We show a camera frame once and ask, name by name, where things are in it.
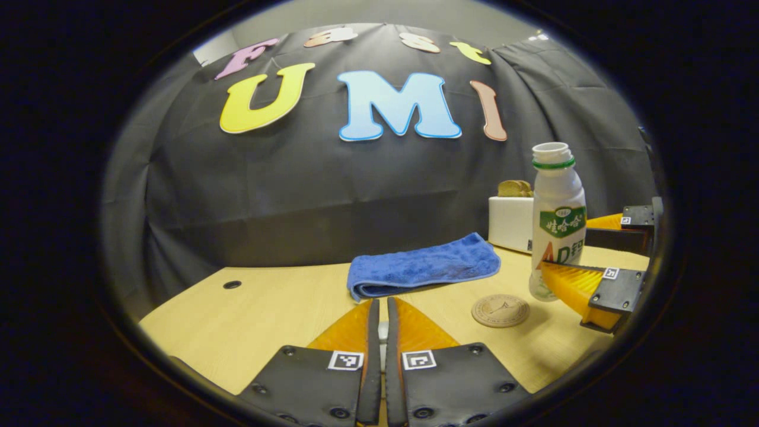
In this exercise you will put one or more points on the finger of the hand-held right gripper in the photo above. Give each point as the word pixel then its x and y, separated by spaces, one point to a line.
pixel 616 240
pixel 619 293

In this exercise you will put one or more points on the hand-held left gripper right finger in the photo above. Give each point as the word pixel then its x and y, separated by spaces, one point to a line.
pixel 392 367

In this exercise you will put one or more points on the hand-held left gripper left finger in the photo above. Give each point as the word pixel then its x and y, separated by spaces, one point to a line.
pixel 373 367

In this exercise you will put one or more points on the white plastic water bottle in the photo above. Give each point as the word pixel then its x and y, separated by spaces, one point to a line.
pixel 557 196

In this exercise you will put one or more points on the round wooden coaster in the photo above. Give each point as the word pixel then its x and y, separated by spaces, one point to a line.
pixel 501 311

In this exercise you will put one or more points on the brown bread slice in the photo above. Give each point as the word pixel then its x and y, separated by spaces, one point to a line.
pixel 527 189
pixel 508 189

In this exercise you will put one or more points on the blue towel cloth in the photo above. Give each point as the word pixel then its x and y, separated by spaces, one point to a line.
pixel 421 267

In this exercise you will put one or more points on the black backdrop cloth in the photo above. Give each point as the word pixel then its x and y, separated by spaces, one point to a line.
pixel 296 196

